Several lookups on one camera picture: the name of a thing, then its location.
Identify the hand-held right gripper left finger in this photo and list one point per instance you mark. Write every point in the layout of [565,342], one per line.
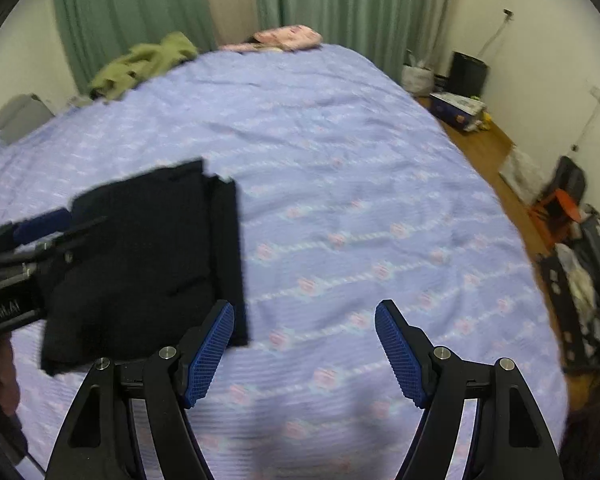
[207,355]

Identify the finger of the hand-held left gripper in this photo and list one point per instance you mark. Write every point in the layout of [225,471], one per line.
[65,240]
[42,225]

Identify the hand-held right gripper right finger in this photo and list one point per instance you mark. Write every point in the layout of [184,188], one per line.
[402,355]

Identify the black pants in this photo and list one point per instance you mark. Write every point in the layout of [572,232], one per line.
[145,270]

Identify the person's left hand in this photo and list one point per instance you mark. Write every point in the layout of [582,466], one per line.
[5,377]

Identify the grey padded headboard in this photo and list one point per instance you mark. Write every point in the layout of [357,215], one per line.
[15,117]

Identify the bed with blue sheet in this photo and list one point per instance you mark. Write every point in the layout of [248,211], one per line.
[340,220]

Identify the olive green garment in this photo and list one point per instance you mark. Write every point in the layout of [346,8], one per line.
[140,62]

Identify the open black suitcase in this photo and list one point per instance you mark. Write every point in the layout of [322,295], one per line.
[585,290]

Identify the white plastic bag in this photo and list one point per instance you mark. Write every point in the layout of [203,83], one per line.
[520,172]

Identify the green curtain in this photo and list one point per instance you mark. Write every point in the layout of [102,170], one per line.
[350,5]
[125,15]

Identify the black backpack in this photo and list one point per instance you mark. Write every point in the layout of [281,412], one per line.
[567,177]

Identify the yellow toy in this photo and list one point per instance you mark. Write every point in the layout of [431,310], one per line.
[486,120]

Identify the blue cardboard box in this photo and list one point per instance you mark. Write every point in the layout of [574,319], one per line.
[455,110]

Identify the white paper bag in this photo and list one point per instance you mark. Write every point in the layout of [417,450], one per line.
[417,77]

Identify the black bin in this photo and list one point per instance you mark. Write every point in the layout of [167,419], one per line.
[469,74]

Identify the beige sheer curtain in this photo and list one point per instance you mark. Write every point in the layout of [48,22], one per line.
[230,0]

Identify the pink patterned garment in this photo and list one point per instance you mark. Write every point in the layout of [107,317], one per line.
[285,37]

